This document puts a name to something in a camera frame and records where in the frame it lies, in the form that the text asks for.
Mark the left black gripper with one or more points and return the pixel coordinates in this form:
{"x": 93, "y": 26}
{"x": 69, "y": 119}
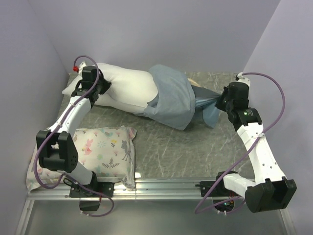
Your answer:
{"x": 106, "y": 84}

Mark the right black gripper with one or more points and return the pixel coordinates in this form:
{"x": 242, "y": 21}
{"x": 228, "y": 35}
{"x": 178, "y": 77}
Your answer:
{"x": 219, "y": 103}

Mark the white pillow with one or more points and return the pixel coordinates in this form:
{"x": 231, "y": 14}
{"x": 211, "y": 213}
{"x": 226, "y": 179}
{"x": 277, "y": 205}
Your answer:
{"x": 130, "y": 90}

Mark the striped blue grey pillowcase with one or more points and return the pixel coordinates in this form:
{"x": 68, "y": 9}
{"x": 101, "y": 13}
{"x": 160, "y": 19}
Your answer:
{"x": 178, "y": 102}

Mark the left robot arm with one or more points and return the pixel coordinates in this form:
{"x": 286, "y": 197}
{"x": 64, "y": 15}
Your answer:
{"x": 56, "y": 148}

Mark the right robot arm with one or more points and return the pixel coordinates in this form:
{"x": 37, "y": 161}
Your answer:
{"x": 270, "y": 190}

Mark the floral patterned pillow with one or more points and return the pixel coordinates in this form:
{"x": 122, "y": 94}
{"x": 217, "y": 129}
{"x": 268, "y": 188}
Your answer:
{"x": 109, "y": 152}

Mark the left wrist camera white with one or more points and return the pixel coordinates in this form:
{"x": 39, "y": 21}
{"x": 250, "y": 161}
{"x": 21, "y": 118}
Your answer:
{"x": 78, "y": 69}

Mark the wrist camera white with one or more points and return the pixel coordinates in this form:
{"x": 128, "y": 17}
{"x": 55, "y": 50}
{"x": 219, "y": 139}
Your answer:
{"x": 241, "y": 78}
{"x": 78, "y": 69}

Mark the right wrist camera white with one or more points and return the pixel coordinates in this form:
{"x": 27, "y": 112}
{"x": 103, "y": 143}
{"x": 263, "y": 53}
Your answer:
{"x": 241, "y": 78}

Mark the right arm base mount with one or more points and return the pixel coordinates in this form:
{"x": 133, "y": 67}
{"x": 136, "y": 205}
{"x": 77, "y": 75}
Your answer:
{"x": 219, "y": 191}

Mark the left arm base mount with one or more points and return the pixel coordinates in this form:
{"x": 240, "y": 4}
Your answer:
{"x": 90, "y": 197}

